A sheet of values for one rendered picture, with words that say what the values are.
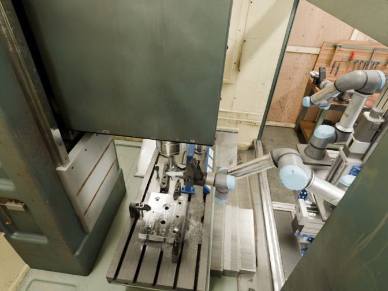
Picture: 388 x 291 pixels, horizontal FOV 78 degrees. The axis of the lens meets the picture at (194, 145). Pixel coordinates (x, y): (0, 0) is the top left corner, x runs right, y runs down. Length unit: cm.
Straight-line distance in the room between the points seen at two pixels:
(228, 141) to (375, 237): 167
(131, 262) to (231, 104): 147
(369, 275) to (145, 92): 88
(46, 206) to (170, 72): 78
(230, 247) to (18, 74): 141
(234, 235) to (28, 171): 123
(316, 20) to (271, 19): 179
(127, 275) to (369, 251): 105
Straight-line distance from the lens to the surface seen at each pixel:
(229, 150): 224
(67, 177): 121
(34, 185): 115
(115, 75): 94
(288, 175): 118
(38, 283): 191
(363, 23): 104
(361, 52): 397
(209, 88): 87
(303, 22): 369
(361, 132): 166
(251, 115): 225
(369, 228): 84
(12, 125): 100
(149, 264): 142
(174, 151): 112
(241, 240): 173
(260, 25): 198
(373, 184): 83
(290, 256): 239
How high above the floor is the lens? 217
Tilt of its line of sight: 38 degrees down
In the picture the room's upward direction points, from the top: 4 degrees clockwise
